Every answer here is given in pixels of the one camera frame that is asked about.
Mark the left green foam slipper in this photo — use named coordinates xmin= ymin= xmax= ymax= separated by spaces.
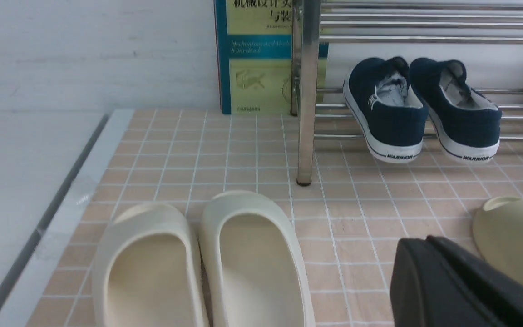
xmin=472 ymin=197 xmax=523 ymax=285

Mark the right cream foam slipper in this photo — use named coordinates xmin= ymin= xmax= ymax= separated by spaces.
xmin=198 ymin=190 xmax=316 ymax=327

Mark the beige grid floor mat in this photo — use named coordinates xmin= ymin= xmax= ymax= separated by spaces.
xmin=25 ymin=108 xmax=523 ymax=327

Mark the right navy canvas sneaker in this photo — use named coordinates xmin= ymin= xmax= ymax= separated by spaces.
xmin=409 ymin=58 xmax=502 ymax=165

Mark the left navy canvas sneaker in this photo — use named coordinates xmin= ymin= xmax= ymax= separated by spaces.
xmin=342 ymin=57 xmax=429 ymax=164

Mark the left cream foam slipper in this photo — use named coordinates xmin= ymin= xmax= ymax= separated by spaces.
xmin=91 ymin=203 xmax=209 ymax=327

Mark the metal shoe rack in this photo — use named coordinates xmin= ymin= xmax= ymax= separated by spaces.
xmin=290 ymin=0 xmax=523 ymax=187

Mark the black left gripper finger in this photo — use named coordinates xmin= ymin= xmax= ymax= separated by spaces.
xmin=390 ymin=235 xmax=523 ymax=327

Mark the navy canvas sneaker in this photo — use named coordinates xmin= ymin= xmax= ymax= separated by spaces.
xmin=342 ymin=57 xmax=429 ymax=164
xmin=409 ymin=58 xmax=502 ymax=165

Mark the cream foam slipper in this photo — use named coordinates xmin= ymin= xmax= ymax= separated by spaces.
xmin=198 ymin=190 xmax=316 ymax=327
xmin=91 ymin=203 xmax=209 ymax=327

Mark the yellow teal mechanical design book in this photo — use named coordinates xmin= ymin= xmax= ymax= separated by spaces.
xmin=214 ymin=0 xmax=303 ymax=116

